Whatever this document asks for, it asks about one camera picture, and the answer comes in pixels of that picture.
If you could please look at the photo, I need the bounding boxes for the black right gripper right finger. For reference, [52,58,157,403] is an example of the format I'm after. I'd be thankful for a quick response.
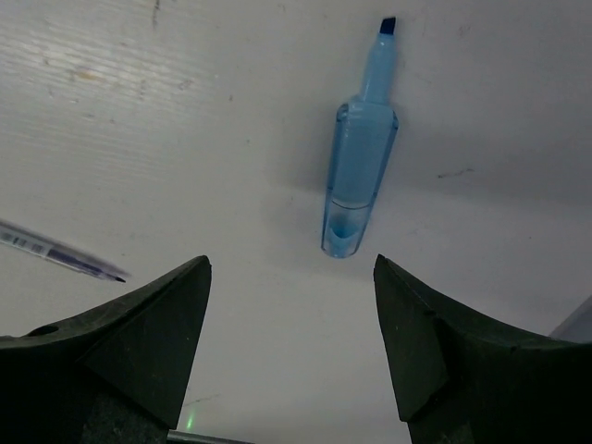
[374,256,591,443]

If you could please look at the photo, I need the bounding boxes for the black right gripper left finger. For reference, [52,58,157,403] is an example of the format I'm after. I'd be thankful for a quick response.
[1,256,212,443]

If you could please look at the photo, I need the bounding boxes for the blue highlighter pen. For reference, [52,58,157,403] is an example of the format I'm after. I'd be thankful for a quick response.
[321,17,399,259]

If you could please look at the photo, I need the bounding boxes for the purple ballpoint pen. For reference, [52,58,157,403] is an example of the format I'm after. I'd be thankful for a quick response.
[1,220,130,283]

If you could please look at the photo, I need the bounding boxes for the aluminium rail frame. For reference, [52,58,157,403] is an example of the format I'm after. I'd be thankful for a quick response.
[166,431,251,444]

